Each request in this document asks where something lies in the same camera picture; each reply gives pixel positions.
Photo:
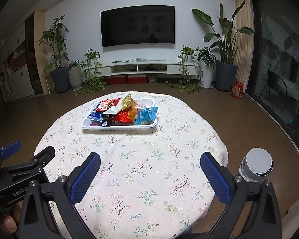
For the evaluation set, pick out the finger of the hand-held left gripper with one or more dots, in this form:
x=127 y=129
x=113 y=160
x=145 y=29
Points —
x=11 y=149
x=43 y=159

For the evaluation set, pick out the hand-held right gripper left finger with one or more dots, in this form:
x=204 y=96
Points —
x=86 y=176

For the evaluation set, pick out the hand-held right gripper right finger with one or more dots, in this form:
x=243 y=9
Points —
x=215 y=176

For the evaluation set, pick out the black snack packet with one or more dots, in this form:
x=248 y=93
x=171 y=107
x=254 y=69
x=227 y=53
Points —
x=107 y=123

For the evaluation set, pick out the white plastic tray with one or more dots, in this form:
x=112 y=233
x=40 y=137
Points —
x=114 y=127

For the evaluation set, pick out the dark blue snack packet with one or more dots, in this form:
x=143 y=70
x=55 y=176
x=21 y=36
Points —
x=94 y=115

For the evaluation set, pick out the red white snack packet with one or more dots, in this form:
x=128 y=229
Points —
x=114 y=109

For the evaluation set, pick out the dark red snack packet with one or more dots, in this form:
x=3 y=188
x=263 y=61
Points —
x=104 y=105

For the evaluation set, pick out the orange snack packet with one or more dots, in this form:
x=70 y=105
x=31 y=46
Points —
x=132 y=112

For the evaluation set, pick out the light blue snack packet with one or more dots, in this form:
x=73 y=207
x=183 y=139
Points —
x=145 y=115

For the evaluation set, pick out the gold snack packet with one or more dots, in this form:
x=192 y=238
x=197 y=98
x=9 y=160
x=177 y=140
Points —
x=128 y=102

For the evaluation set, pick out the person's left hand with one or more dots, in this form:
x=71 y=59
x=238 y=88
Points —
x=8 y=225

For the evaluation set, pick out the white round trash can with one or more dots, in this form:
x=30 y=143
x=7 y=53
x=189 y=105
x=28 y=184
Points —
x=256 y=164

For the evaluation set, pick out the floral tablecloth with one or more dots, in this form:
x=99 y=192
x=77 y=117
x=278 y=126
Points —
x=139 y=159

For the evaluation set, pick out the dark square planter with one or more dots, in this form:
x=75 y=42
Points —
x=60 y=79
x=226 y=76

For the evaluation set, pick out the grey ribbed planter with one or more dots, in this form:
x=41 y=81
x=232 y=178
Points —
x=75 y=77

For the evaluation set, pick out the red paper bag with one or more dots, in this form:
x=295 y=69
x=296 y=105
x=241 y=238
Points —
x=236 y=90

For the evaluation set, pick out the tall white planter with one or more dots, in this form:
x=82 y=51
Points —
x=207 y=77

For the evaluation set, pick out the red storage box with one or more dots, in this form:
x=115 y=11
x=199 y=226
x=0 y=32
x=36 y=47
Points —
x=137 y=79
x=117 y=80

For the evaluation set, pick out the black chair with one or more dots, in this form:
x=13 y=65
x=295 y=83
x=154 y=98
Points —
x=272 y=84

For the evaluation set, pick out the trailing vine plant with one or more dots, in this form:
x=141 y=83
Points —
x=92 y=56
x=186 y=53

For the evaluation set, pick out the white television cabinet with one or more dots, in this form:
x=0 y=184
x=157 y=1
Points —
x=179 y=67

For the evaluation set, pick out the small white round pot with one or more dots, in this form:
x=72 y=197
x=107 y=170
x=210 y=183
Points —
x=152 y=78

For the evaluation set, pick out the tall leafy tree plant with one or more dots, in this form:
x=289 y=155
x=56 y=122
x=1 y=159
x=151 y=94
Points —
x=56 y=39

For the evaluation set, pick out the small bushy plant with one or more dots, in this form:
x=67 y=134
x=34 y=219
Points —
x=206 y=56

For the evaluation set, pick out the light blue cloth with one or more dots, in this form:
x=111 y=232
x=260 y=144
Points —
x=142 y=59

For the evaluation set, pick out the tall broad-leaf plant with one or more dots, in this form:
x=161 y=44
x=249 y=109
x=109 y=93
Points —
x=226 y=42

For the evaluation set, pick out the sliding glass door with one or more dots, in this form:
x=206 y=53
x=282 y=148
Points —
x=276 y=54

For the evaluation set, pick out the potted plant dark pot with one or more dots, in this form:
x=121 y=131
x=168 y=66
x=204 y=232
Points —
x=243 y=17

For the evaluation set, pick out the white wall cabinet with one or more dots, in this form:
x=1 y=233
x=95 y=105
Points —
x=22 y=84

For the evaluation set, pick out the black wall television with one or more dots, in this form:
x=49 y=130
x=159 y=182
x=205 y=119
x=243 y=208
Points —
x=138 y=26

